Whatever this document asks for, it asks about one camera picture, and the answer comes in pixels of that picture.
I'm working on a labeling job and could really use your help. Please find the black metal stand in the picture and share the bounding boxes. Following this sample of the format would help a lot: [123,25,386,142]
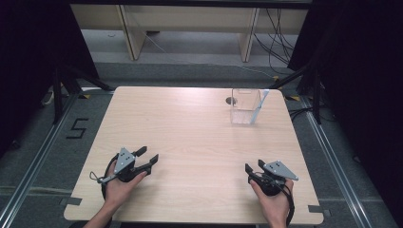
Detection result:
[268,62,323,125]
[51,62,116,125]

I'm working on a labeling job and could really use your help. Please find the clear plastic box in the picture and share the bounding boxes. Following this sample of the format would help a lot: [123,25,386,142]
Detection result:
[229,87,262,125]

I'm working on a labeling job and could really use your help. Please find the bundle of black cables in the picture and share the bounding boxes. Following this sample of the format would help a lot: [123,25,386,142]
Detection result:
[253,8,300,76]

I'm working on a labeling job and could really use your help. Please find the black floor cable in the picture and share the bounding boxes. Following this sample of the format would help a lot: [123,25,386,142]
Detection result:
[287,106,337,124]

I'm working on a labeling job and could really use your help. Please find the dark curtain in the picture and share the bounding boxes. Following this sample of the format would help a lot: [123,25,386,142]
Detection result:
[287,0,403,220]
[0,0,101,160]

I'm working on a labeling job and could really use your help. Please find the grey wire loop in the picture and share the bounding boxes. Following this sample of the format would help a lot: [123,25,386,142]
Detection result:
[88,170,119,185]

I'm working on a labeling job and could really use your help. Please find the grey tape piece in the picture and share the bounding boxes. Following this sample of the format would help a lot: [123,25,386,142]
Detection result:
[59,196,83,207]
[307,204,333,219]

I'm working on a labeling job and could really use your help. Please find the person's right hand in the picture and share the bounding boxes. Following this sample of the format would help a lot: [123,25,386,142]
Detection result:
[248,179,295,223]

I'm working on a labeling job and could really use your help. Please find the light blue toothbrush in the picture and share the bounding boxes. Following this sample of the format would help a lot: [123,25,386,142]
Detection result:
[249,88,271,125]

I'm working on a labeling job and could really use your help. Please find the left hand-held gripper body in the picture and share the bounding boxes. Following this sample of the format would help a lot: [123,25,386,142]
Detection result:
[113,146,143,183]

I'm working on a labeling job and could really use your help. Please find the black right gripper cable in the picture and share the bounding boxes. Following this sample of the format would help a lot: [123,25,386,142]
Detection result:
[278,182,297,227]

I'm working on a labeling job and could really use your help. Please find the person's left hand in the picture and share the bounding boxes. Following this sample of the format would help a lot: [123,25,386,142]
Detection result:
[104,161,148,209]

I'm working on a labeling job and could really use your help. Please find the metal floor rail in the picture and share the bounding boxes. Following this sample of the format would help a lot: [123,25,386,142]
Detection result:
[0,94,80,228]
[298,94,374,228]

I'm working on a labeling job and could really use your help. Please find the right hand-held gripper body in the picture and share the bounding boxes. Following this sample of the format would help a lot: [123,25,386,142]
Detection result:
[251,160,299,197]

